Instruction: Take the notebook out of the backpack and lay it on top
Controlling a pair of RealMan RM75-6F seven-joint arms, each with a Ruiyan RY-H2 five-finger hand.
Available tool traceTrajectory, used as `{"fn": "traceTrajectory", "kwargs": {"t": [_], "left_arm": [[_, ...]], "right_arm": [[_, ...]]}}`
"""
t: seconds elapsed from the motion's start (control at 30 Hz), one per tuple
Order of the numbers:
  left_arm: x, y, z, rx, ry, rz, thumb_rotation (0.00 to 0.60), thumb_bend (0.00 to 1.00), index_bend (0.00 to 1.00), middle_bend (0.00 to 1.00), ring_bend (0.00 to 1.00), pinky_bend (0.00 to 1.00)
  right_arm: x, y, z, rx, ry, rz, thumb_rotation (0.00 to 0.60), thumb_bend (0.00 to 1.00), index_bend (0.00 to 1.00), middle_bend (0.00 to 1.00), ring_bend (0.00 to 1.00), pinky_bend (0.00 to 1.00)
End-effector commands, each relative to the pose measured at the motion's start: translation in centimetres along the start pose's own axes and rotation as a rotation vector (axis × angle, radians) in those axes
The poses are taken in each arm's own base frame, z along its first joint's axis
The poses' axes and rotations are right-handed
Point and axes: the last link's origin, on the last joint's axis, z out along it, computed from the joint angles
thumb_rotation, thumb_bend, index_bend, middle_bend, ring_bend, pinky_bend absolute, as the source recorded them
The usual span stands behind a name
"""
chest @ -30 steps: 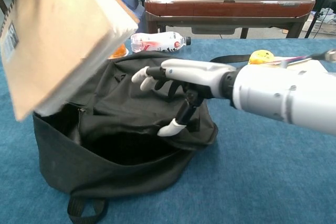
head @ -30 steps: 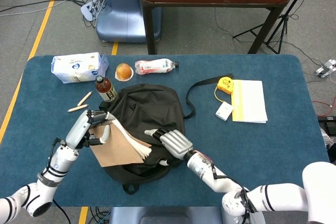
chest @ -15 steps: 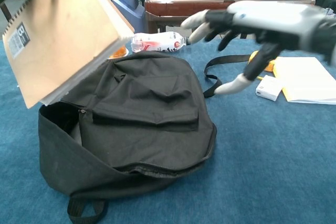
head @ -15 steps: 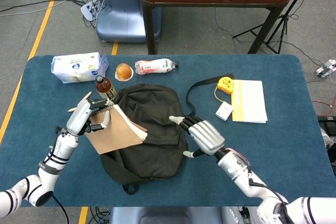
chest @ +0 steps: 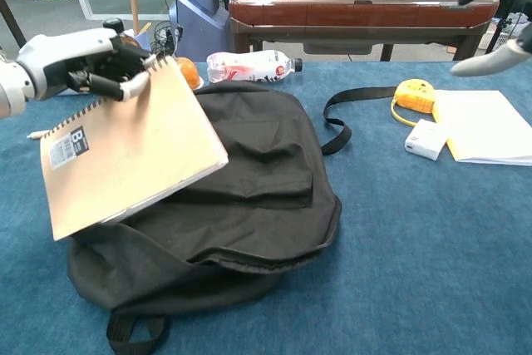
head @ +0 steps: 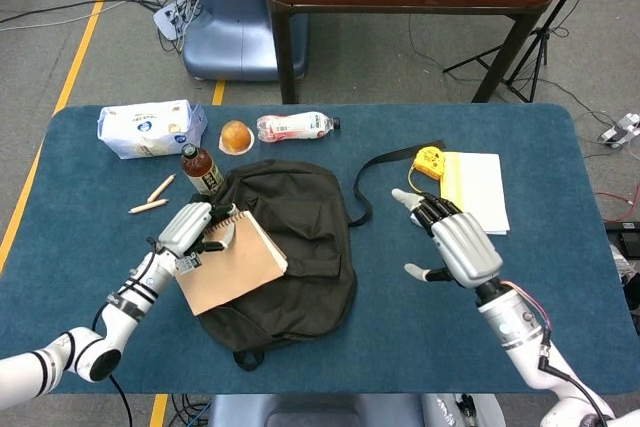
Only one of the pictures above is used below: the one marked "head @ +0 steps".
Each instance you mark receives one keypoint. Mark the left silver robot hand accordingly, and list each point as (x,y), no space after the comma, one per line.
(185,229)

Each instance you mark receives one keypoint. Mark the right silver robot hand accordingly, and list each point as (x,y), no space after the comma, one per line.
(465,247)

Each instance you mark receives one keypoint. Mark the brown spiral notebook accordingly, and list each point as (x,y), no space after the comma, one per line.
(230,267)

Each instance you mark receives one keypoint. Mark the black fabric backpack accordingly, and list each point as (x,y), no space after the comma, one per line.
(300,247)

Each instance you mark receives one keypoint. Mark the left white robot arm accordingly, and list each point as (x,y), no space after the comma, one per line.
(120,307)

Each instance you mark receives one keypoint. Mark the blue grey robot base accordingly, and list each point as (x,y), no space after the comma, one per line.
(230,37)

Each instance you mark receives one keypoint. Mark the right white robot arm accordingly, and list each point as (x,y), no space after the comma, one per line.
(515,332)

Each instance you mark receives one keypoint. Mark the beige wooden stick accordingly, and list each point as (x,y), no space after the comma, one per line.
(161,188)
(148,206)

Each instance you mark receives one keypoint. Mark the amber tea bottle black label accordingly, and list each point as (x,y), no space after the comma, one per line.
(202,172)

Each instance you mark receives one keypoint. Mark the white and yellow paper pad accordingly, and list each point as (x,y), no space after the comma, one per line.
(480,187)

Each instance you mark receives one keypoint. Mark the yellow tape measure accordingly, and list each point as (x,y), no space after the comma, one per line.
(430,159)

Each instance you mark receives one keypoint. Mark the white tissue pack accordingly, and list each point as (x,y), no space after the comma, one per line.
(145,132)

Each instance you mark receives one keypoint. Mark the orange jelly cup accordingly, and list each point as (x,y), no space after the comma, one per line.
(236,137)

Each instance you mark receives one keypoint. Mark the clear plastic drink bottle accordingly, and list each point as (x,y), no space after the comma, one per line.
(295,126)

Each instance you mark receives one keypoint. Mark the black floor device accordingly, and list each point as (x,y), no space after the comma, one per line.
(625,242)

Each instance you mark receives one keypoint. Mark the grey robot torso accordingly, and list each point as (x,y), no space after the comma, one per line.
(310,412)

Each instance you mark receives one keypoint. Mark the black tripod stand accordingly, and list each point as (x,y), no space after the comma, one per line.
(536,37)

